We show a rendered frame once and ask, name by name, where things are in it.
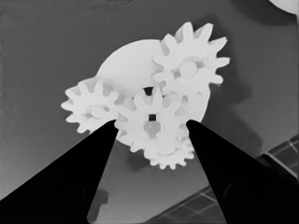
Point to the small white toothed gear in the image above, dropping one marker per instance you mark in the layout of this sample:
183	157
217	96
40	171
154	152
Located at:
180	155
79	107
134	119
183	46

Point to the large thick white disc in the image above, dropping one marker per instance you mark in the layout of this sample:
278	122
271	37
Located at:
288	4

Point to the white round carrier with pins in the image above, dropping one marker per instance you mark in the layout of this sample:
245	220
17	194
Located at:
130	65

